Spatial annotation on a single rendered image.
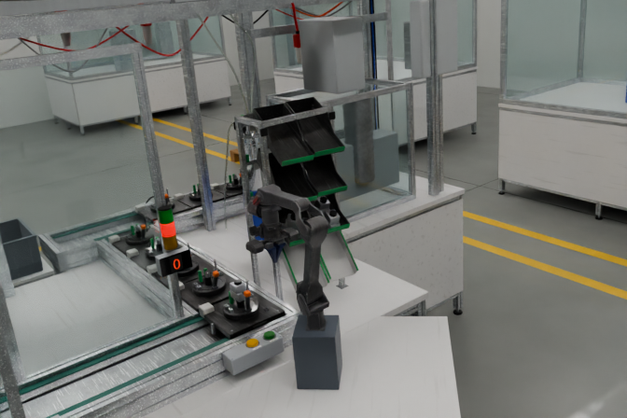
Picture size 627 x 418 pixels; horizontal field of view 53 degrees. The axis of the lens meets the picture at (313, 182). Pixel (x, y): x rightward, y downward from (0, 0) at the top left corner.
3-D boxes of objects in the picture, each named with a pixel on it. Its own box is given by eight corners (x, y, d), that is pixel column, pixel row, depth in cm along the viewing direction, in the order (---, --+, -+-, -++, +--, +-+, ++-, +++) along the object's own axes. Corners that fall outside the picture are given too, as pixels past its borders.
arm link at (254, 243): (298, 215, 215) (287, 211, 220) (252, 231, 205) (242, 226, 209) (299, 237, 218) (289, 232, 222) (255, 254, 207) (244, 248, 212)
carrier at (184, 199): (229, 199, 368) (226, 179, 364) (192, 210, 354) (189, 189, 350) (209, 190, 386) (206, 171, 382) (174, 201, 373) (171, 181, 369)
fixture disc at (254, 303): (267, 310, 236) (266, 305, 235) (234, 324, 228) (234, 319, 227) (247, 298, 247) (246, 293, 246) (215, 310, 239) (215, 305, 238)
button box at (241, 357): (285, 351, 221) (283, 336, 219) (233, 376, 210) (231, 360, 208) (273, 343, 227) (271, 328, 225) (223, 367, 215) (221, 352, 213)
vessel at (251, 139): (275, 187, 326) (269, 116, 314) (253, 193, 318) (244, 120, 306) (261, 181, 337) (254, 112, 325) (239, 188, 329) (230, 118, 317)
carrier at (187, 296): (250, 292, 255) (246, 264, 251) (197, 313, 242) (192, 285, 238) (221, 273, 274) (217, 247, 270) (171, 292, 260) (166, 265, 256)
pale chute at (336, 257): (355, 273, 255) (358, 270, 251) (327, 283, 250) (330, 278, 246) (328, 215, 266) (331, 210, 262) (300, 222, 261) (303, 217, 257)
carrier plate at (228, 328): (285, 314, 235) (285, 310, 235) (230, 340, 222) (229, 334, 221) (252, 293, 254) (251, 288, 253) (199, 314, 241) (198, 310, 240)
